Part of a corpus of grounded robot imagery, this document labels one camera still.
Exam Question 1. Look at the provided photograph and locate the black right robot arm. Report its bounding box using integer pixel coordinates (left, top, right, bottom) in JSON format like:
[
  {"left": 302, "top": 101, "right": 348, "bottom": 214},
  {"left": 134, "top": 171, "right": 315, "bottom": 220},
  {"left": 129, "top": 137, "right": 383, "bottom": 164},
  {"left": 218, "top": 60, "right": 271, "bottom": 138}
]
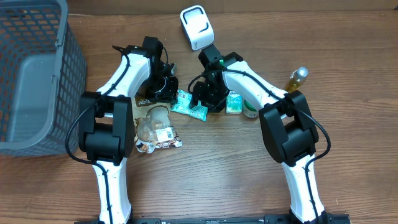
[{"left": 188, "top": 45, "right": 325, "bottom": 223}]

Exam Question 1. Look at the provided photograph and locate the yellow oil bottle silver cap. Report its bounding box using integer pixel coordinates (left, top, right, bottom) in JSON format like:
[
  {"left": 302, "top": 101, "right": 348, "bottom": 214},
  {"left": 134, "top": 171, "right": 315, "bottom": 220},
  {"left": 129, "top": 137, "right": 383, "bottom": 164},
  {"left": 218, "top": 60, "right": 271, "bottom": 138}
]
[{"left": 284, "top": 67, "right": 308, "bottom": 93}]

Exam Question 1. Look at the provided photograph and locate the white labelled snack packet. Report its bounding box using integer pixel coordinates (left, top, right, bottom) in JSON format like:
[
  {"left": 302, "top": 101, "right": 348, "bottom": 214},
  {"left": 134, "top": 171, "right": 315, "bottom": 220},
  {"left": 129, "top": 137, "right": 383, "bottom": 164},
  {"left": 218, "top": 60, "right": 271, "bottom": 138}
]
[{"left": 136, "top": 126, "right": 183, "bottom": 154}]

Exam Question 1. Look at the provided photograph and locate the green white Kleenex tissue pack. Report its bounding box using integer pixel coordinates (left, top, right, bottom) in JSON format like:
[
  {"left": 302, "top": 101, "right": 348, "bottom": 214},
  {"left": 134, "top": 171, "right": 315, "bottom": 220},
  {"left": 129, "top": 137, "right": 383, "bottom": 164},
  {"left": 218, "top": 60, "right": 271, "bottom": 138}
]
[{"left": 225, "top": 90, "right": 243, "bottom": 114}]

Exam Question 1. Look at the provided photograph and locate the brown cardboard back panel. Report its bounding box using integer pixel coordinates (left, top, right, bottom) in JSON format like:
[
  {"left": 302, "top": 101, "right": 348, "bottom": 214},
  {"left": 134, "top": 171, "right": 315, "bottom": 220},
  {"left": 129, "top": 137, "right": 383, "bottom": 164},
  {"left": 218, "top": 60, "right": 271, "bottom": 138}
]
[{"left": 67, "top": 0, "right": 397, "bottom": 15}]

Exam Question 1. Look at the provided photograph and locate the brown snack packet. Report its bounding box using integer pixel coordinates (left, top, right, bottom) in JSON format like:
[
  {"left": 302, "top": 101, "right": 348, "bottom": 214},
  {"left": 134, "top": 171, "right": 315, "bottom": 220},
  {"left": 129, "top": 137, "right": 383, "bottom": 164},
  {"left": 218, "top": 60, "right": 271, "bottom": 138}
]
[{"left": 132, "top": 94, "right": 171, "bottom": 144}]

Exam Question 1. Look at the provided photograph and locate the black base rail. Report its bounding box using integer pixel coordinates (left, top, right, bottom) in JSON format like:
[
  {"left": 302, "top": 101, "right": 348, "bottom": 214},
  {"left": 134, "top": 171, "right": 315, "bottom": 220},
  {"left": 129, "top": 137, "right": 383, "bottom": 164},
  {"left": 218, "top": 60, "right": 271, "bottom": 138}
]
[{"left": 75, "top": 213, "right": 351, "bottom": 224}]

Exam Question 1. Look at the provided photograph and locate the teal snack packet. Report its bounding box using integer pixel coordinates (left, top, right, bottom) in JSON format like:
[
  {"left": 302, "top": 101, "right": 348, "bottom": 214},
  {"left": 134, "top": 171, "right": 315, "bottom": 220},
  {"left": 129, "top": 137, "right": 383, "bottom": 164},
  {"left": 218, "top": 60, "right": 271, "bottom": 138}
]
[{"left": 170, "top": 90, "right": 208, "bottom": 122}]

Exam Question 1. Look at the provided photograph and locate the white barcode scanner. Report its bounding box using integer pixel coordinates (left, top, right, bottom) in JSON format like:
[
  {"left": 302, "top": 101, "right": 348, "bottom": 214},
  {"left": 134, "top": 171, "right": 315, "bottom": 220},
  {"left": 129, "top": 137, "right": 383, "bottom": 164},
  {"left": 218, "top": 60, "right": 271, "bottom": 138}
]
[{"left": 180, "top": 5, "right": 215, "bottom": 51}]

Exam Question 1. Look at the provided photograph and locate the green lid white jar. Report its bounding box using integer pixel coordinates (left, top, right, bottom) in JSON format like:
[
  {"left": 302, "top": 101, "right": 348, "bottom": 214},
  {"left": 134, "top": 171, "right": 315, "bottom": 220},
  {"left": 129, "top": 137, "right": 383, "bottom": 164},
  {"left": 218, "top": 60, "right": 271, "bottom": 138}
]
[{"left": 242, "top": 100, "right": 259, "bottom": 118}]

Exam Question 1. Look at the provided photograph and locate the grey plastic mesh basket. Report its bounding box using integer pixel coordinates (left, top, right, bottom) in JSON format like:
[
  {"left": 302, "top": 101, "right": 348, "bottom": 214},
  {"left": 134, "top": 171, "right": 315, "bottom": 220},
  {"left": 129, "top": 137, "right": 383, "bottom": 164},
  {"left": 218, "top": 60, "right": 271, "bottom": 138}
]
[{"left": 1, "top": 0, "right": 87, "bottom": 156}]

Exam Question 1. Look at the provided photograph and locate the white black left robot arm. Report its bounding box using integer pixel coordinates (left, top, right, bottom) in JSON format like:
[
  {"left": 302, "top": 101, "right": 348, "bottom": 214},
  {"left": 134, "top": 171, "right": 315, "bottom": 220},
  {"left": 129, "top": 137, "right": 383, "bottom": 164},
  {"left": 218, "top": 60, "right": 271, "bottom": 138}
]
[{"left": 75, "top": 36, "right": 178, "bottom": 223}]

